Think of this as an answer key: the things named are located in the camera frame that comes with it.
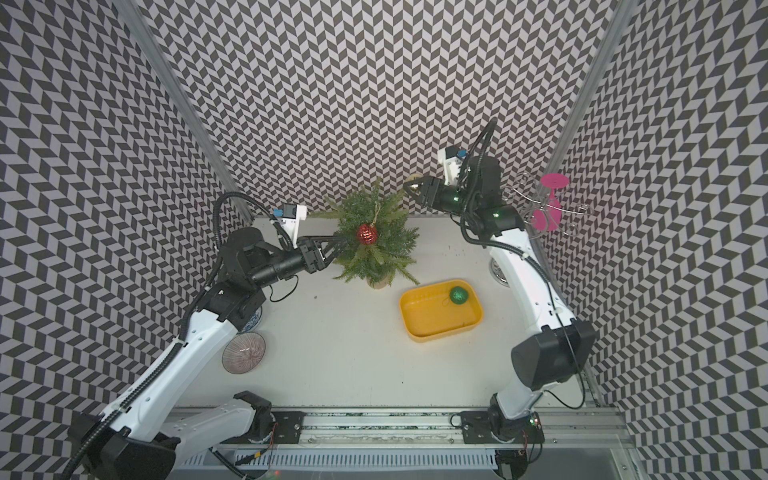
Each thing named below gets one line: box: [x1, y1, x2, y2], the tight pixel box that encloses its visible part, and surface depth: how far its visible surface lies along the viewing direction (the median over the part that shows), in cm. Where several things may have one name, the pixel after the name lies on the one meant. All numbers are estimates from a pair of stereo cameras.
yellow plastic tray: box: [399, 279, 484, 343], surface depth 91 cm
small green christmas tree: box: [309, 177, 419, 290], surface depth 82 cm
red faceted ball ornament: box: [358, 224, 378, 245], surface depth 73 cm
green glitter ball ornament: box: [450, 286, 469, 305], surface depth 95 cm
